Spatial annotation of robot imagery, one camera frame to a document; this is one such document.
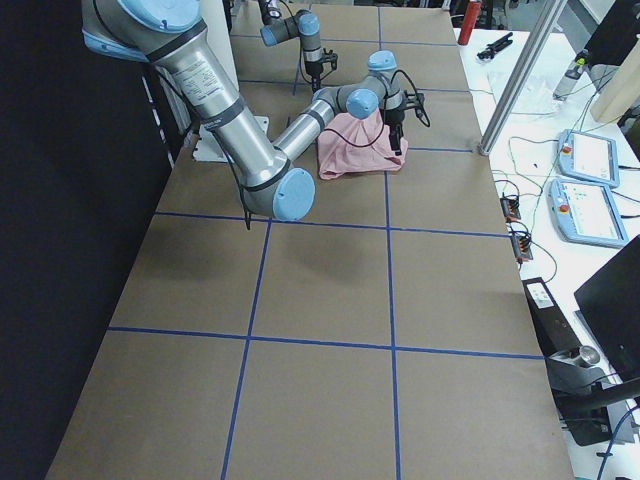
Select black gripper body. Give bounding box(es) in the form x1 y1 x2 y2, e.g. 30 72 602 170
304 61 323 83
383 107 405 130

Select pink snoopy t-shirt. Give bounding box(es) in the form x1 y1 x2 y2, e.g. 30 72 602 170
317 112 408 180

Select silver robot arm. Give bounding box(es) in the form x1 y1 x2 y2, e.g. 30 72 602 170
81 1 408 221
258 1 325 92

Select white column with base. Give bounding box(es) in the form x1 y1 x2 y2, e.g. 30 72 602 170
194 1 270 168

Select black pliers tool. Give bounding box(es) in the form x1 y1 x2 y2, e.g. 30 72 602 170
476 32 513 61

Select red bottle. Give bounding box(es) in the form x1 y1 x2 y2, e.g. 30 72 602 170
457 0 482 46

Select orange connector board upper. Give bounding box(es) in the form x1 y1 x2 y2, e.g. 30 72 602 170
500 195 521 223

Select orange connector board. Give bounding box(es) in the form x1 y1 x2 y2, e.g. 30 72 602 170
500 195 521 223
510 230 533 265

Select clear plastic bag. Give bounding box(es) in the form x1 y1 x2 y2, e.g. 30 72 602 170
487 71 565 116

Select orange connector board lower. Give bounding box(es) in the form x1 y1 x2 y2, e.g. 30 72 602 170
510 230 533 265

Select grey spray bottle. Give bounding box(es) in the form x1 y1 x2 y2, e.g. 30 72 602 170
552 49 591 101

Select upper teach pendant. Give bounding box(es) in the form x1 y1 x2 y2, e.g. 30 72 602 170
558 129 620 188

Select teach pendant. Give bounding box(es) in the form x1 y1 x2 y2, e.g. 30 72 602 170
547 178 629 249
558 129 620 188

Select brown paper table cover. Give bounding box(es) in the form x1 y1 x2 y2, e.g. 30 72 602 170
48 5 573 479

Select lower teach pendant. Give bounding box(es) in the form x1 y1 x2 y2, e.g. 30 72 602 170
547 178 629 249

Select wooden board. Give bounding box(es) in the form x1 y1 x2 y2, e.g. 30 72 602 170
590 34 640 123

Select black box device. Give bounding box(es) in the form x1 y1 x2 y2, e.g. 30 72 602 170
522 277 581 357

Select black monitor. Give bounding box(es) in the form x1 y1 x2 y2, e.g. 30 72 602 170
574 238 640 380

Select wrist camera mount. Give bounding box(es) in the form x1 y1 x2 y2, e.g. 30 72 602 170
322 48 339 72
403 90 431 128

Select aluminium frame post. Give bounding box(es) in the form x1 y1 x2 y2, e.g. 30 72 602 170
478 0 567 156

